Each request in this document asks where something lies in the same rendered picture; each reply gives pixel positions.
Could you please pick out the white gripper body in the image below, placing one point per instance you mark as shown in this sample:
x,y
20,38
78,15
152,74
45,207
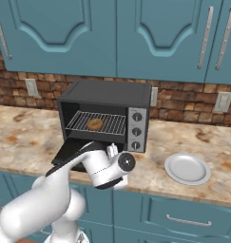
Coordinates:
x,y
112,150

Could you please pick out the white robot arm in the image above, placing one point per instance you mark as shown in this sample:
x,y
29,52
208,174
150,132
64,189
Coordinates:
x,y
56,196

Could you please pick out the black toaster oven knob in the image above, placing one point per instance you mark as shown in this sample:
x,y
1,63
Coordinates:
x,y
136,145
137,116
137,131

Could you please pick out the brown bagel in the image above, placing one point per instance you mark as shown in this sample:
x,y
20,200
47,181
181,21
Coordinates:
x,y
94,124

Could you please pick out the black toaster oven door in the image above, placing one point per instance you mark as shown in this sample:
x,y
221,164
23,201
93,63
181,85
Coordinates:
x,y
65,152

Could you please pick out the black toaster oven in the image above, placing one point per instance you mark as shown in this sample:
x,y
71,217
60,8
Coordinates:
x,y
104,92

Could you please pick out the white round plate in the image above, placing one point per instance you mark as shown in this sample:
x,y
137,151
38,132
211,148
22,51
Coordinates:
x,y
187,169

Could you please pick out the teal drawer front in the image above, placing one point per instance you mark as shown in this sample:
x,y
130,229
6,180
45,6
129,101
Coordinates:
x,y
183,209

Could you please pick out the white wall outlet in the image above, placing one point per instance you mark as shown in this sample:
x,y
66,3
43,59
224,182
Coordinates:
x,y
223,102
154,97
31,87

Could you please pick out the teal wall cupboard door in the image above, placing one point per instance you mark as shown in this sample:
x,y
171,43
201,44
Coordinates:
x,y
56,31
161,34
229,38

